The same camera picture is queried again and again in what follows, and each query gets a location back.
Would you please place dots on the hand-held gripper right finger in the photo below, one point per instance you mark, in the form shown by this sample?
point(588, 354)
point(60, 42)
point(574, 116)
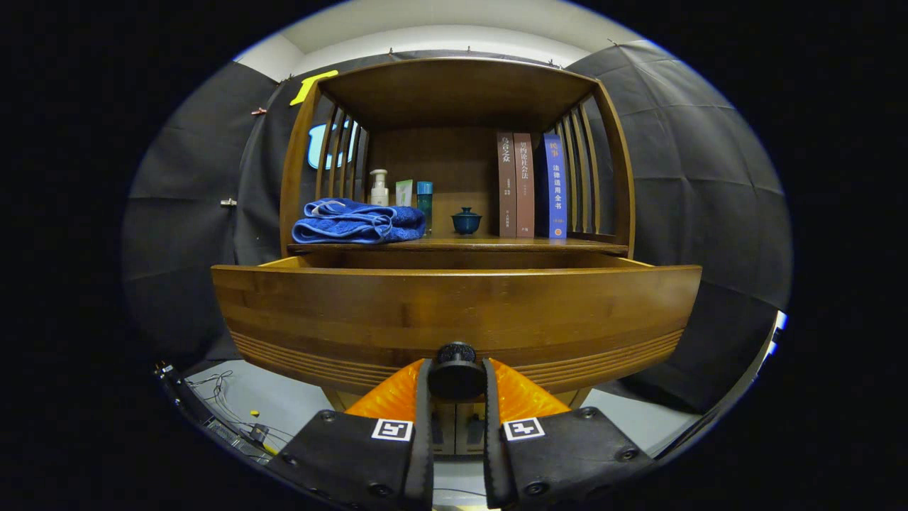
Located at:
point(491, 447)

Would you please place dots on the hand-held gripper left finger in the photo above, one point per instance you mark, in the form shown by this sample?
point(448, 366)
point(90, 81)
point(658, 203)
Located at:
point(424, 440)

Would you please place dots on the black drawer knob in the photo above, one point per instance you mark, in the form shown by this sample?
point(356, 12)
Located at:
point(457, 372)

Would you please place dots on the wooden cabinet door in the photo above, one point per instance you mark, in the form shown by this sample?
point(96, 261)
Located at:
point(467, 415)
point(450, 417)

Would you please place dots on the wooden countertop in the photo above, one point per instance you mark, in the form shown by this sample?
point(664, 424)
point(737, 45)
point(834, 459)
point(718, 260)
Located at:
point(489, 243)

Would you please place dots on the wooden cabinet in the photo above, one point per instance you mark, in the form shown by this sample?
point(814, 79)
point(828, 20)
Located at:
point(454, 92)

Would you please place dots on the dark blue lidded teacup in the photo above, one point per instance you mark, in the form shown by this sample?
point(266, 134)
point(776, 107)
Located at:
point(467, 223)

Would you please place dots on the blue folded towel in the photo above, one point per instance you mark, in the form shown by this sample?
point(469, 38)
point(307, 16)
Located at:
point(355, 223)

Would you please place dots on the teal bottle blue cap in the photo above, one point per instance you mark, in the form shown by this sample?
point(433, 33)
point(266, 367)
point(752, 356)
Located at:
point(425, 202)

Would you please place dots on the white green tube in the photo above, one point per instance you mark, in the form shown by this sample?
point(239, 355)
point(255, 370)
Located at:
point(403, 193)

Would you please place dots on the white pump bottle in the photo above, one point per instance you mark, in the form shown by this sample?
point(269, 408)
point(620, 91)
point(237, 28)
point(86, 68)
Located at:
point(379, 195)

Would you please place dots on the dark brown book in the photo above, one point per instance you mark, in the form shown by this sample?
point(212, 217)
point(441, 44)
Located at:
point(506, 184)

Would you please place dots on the reddish brown book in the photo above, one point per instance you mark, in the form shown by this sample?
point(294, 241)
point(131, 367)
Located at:
point(524, 184)

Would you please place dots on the blue book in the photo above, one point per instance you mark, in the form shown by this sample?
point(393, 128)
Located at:
point(555, 184)

